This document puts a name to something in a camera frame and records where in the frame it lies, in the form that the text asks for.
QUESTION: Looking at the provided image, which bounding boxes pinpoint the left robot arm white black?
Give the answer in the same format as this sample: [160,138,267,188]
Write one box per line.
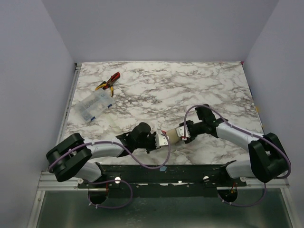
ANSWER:
[46,122,157,182]

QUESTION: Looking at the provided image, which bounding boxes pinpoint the beige zippered umbrella case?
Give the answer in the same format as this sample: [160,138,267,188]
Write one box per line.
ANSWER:
[163,128,182,144]

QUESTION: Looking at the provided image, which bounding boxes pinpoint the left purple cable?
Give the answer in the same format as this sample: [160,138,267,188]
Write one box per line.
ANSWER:
[48,135,171,209]

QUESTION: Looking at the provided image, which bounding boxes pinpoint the clear plastic screw box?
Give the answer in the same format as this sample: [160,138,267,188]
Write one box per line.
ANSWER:
[75,89,115,123]

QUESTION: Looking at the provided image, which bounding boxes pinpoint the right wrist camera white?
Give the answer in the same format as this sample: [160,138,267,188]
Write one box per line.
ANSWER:
[176,126,190,141]

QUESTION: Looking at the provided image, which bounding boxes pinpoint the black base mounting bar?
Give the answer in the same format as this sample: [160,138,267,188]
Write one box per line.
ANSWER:
[78,165,246,198]

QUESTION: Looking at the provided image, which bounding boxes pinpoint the blue tape piece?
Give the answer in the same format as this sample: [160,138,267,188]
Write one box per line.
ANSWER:
[160,166,167,171]

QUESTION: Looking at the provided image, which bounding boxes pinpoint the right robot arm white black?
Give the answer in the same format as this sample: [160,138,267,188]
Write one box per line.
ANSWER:
[180,104,292,183]

